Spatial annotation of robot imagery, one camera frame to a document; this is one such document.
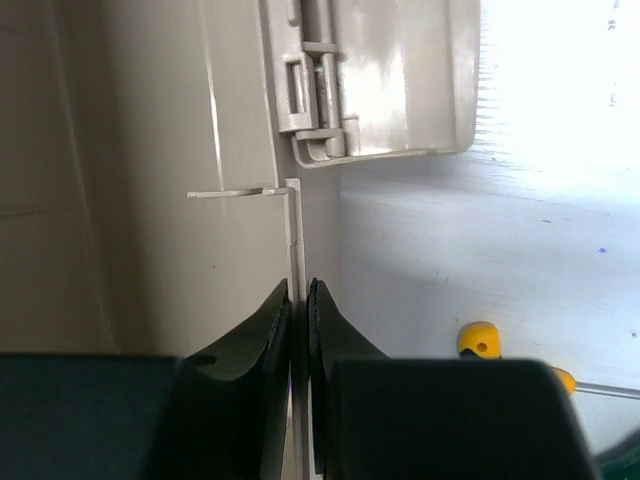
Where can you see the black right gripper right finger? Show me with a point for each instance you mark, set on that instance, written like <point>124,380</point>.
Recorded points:
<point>377,417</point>

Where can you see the yellow black T-handle key right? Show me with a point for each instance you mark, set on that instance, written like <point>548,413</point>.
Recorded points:
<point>481,340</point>

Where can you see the beige plastic toolbox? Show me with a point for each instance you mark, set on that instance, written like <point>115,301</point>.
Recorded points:
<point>166,164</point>

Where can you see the large green screwdriver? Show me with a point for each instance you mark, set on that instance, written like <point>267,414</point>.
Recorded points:
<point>621,462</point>

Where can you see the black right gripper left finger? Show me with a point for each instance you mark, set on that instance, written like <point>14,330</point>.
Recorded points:
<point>220,413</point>

